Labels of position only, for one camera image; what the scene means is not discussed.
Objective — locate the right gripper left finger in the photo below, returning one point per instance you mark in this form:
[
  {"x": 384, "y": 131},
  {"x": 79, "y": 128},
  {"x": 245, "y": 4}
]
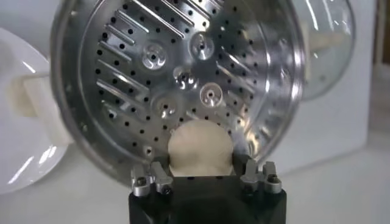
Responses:
[{"x": 152, "y": 181}]

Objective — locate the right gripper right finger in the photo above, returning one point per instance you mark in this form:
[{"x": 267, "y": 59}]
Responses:
[{"x": 262, "y": 179}]

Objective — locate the white steamed baozi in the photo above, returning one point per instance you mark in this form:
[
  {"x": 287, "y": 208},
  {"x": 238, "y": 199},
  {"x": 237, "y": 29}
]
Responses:
[{"x": 199, "y": 146}]

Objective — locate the stainless steel steamer basket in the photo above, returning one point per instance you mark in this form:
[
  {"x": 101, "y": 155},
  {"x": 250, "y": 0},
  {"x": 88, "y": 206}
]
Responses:
[{"x": 182, "y": 45}]

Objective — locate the white round plate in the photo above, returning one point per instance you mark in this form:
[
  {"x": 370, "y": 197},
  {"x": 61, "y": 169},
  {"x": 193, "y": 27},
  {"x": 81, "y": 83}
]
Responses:
[{"x": 18, "y": 152}]

